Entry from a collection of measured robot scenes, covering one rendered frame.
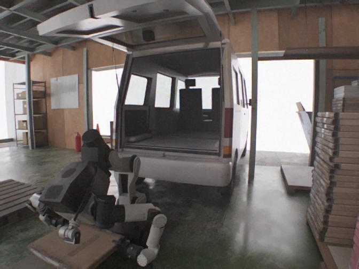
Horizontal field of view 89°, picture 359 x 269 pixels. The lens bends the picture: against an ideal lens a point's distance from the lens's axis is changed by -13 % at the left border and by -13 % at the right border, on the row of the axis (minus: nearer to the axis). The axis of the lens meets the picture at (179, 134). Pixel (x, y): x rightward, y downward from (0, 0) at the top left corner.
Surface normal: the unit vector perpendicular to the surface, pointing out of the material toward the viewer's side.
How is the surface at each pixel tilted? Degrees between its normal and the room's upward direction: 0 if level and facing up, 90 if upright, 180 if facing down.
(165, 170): 88
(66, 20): 106
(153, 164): 85
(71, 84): 90
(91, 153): 85
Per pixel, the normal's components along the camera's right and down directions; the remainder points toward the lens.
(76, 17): -0.35, 0.38
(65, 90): -0.37, 0.11
